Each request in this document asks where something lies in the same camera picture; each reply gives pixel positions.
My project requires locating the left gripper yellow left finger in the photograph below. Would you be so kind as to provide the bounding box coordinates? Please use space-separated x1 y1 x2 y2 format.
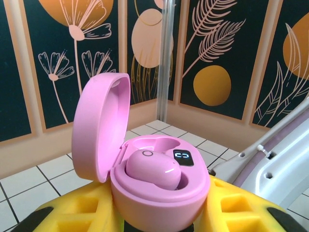
25 180 126 232

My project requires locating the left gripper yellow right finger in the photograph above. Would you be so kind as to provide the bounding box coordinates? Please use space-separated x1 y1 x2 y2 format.
190 173 300 232

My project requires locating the pink earbud charging case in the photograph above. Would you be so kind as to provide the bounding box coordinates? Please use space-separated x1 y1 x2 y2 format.
71 73 211 227

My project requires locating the pink wireless earbud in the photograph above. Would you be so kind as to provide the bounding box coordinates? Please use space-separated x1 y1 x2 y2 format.
125 149 185 191

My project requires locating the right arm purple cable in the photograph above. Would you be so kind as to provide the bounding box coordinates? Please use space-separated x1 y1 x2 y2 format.
239 113 309 189

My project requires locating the aluminium corner post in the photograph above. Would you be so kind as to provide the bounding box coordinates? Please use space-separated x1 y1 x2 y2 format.
156 0 175 121

